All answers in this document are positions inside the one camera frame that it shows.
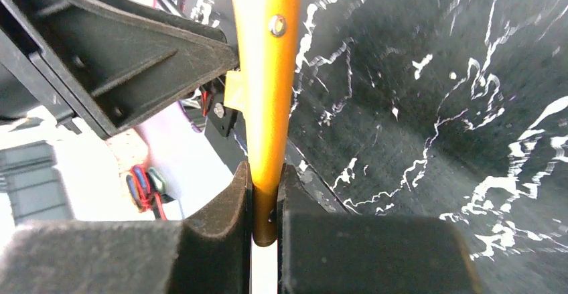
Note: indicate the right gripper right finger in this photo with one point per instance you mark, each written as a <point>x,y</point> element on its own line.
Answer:
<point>326,252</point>

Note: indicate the orange leather card holder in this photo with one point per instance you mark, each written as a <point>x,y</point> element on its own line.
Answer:
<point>261,89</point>

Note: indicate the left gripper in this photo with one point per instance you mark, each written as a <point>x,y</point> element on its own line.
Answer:
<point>112,63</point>

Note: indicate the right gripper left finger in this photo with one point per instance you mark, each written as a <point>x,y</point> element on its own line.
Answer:
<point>208,252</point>

